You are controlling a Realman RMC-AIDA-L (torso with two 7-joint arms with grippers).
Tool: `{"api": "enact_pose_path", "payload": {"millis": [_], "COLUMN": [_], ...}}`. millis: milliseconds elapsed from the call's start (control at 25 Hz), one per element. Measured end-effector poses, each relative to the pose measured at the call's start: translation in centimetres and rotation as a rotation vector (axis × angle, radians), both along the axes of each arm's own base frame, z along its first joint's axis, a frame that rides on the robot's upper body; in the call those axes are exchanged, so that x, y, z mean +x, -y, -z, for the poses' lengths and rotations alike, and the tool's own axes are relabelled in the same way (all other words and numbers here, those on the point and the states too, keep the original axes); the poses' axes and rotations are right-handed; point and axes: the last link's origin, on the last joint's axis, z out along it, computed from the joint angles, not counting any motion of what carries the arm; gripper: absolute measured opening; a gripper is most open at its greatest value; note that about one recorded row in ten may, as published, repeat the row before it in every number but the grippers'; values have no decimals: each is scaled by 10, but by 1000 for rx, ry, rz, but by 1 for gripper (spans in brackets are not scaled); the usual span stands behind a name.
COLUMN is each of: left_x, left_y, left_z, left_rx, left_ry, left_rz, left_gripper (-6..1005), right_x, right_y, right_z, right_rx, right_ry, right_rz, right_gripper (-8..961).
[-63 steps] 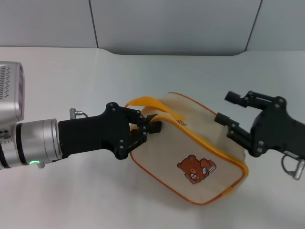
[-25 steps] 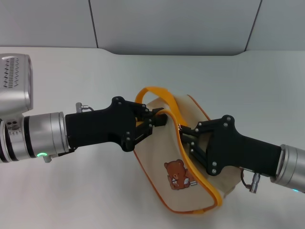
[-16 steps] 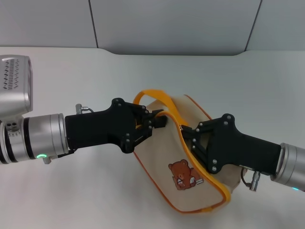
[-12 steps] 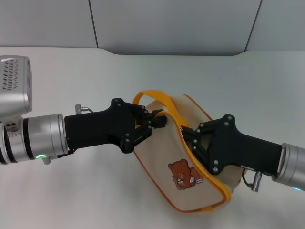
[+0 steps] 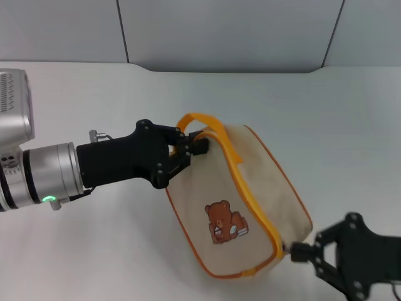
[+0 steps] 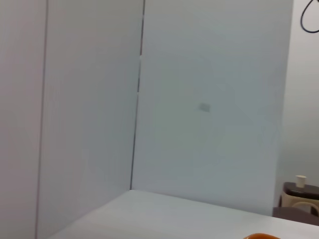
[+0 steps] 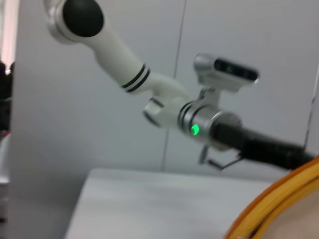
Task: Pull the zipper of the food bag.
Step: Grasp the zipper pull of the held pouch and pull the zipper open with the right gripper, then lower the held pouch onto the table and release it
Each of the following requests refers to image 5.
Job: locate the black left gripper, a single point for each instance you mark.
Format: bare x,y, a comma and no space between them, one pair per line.
119,160

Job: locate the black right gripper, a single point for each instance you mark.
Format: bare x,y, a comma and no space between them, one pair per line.
372,257

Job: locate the beige orange-trimmed food bag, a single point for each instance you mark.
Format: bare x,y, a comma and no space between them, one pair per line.
232,194

